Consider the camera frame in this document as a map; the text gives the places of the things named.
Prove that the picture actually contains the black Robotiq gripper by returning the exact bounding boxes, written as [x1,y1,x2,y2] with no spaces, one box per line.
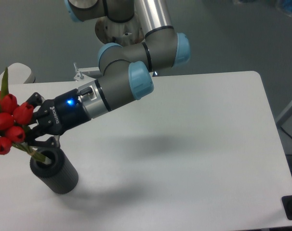
[25,89,91,148]

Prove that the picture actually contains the red tulip bouquet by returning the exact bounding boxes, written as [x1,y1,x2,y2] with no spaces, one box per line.
[0,68,52,165]

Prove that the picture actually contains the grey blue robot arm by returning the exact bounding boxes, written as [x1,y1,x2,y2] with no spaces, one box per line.
[26,0,191,148]

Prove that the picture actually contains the dark grey ribbed vase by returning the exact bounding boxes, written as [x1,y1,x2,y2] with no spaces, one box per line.
[30,148,79,194]

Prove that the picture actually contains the white chair armrest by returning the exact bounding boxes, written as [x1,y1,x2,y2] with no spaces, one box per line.
[8,63,36,85]

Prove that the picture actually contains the blue objects top right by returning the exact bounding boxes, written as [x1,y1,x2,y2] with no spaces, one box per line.
[275,0,292,17]

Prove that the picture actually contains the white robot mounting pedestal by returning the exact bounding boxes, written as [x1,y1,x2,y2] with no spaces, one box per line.
[73,63,103,81]

